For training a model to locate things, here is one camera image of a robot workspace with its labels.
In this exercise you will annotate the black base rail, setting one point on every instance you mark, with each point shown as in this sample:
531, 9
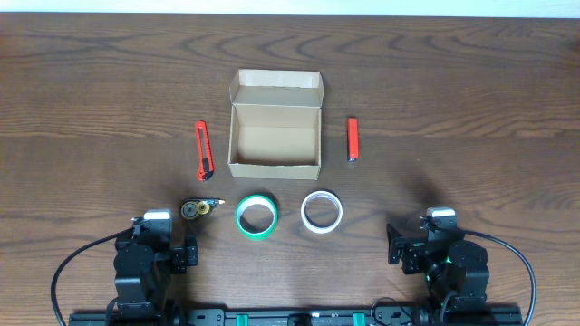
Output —
381, 315

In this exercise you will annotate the white tape roll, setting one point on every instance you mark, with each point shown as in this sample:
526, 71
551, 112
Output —
321, 212

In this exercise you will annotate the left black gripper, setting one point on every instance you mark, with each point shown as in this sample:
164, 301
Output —
188, 255

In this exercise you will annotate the open cardboard box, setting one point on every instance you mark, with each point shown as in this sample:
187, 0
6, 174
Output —
276, 124

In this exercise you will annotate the green tape roll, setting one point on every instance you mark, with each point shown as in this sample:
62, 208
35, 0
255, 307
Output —
256, 217

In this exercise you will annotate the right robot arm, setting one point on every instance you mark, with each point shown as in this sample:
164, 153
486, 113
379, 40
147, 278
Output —
455, 270

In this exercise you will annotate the orange lighter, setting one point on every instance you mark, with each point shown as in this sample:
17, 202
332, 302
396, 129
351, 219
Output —
353, 139

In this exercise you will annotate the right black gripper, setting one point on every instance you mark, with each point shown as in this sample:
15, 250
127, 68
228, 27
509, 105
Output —
397, 247

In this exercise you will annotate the correction tape dispenser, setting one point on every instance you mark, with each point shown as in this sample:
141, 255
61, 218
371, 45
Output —
195, 208

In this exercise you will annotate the orange utility knife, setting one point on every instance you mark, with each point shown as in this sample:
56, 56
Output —
206, 165

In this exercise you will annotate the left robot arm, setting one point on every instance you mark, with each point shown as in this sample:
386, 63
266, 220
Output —
144, 295

